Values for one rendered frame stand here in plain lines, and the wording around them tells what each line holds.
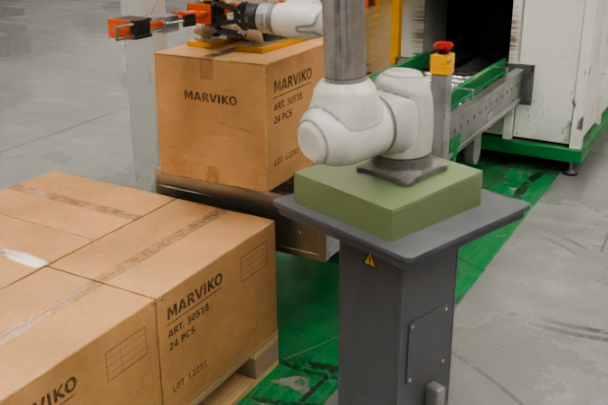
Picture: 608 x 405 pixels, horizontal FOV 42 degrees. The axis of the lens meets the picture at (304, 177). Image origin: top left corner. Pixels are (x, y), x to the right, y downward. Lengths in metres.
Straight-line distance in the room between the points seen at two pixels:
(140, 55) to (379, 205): 2.07
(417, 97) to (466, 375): 1.15
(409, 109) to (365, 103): 0.16
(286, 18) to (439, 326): 0.96
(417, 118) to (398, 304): 0.49
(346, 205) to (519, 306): 1.41
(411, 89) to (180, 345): 0.95
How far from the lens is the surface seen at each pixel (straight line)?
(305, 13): 2.23
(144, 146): 3.89
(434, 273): 2.19
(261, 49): 2.48
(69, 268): 2.36
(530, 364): 2.92
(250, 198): 2.67
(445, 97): 2.87
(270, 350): 2.75
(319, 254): 2.60
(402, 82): 1.99
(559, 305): 3.32
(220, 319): 2.42
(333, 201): 2.03
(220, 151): 2.48
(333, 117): 1.85
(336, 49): 1.85
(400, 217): 1.92
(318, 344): 2.93
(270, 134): 2.40
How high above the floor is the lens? 1.55
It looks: 20 degrees down
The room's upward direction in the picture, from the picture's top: straight up
